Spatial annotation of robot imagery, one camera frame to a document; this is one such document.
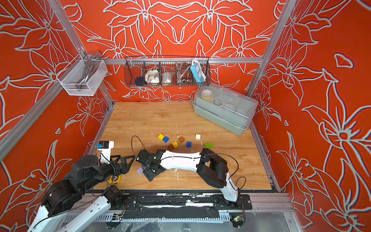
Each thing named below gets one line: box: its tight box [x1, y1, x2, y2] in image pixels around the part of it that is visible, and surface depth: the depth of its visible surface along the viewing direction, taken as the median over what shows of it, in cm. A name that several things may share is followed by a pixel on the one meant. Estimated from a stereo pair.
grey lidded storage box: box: [192, 84, 259, 136], surface depth 96 cm
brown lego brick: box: [167, 143, 175, 152], surface depth 94 cm
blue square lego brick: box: [185, 141, 193, 148], surface depth 95 cm
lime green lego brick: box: [203, 142, 215, 148], surface depth 97 cm
